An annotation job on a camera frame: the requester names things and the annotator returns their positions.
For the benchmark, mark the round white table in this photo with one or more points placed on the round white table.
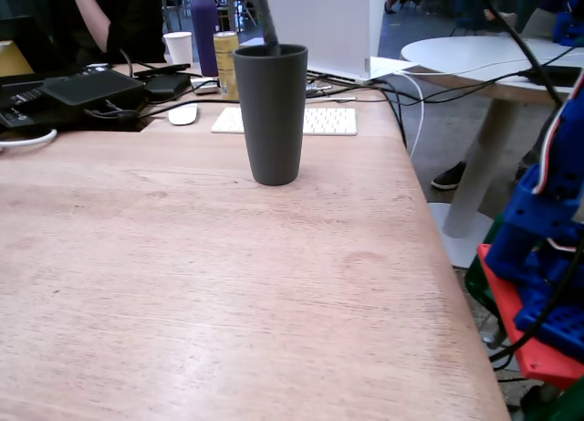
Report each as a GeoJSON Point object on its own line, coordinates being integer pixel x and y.
{"type": "Point", "coordinates": [470, 55]}

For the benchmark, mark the yellow drink can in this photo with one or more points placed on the yellow drink can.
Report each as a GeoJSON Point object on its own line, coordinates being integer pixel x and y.
{"type": "Point", "coordinates": [226, 65]}

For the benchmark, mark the purple bottle with wooden cap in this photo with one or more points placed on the purple bottle with wooden cap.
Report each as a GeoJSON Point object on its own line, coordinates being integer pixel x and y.
{"type": "Point", "coordinates": [205, 33]}

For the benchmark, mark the red robot base plate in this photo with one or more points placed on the red robot base plate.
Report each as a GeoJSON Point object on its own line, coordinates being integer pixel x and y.
{"type": "Point", "coordinates": [538, 361]}

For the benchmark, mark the black flat remote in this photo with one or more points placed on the black flat remote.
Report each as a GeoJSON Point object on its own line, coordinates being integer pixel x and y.
{"type": "Point", "coordinates": [162, 70]}

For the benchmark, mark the black power adapter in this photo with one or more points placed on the black power adapter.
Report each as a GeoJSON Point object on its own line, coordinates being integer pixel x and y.
{"type": "Point", "coordinates": [554, 76]}

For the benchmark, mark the white paper cup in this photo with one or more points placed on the white paper cup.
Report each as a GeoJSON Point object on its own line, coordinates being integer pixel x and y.
{"type": "Point", "coordinates": [179, 47]}

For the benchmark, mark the white keyboard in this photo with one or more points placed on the white keyboard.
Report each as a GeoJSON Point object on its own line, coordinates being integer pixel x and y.
{"type": "Point", "coordinates": [328, 121]}

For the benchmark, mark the black electronics box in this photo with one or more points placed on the black electronics box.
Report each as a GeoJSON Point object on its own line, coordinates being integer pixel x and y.
{"type": "Point", "coordinates": [27, 106]}

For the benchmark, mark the black power brick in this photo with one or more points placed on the black power brick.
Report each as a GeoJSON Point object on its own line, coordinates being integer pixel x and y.
{"type": "Point", "coordinates": [166, 86]}

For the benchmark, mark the white laptop with open lid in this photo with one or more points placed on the white laptop with open lid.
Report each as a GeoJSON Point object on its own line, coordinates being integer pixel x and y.
{"type": "Point", "coordinates": [328, 24]}

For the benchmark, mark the small silver device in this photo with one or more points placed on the small silver device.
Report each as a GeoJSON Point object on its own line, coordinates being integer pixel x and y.
{"type": "Point", "coordinates": [205, 87]}

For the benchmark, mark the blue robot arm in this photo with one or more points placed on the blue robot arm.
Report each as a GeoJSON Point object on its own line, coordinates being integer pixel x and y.
{"type": "Point", "coordinates": [543, 238]}

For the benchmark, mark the person in black clothes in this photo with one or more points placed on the person in black clothes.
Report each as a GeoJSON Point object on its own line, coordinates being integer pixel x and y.
{"type": "Point", "coordinates": [132, 19]}

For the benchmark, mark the flat black box device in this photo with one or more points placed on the flat black box device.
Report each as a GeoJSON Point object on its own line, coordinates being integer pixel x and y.
{"type": "Point", "coordinates": [93, 87]}

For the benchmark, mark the tall gray cup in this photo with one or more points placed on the tall gray cup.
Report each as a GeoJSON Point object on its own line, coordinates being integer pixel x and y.
{"type": "Point", "coordinates": [273, 119]}

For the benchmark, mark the black shoe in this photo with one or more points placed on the black shoe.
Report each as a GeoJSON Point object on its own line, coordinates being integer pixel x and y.
{"type": "Point", "coordinates": [449, 177]}

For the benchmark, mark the white computer mouse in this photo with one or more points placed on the white computer mouse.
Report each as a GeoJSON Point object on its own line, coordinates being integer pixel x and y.
{"type": "Point", "coordinates": [183, 114]}

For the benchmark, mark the blue background robot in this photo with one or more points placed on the blue background robot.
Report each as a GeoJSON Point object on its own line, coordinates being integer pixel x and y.
{"type": "Point", "coordinates": [570, 28]}

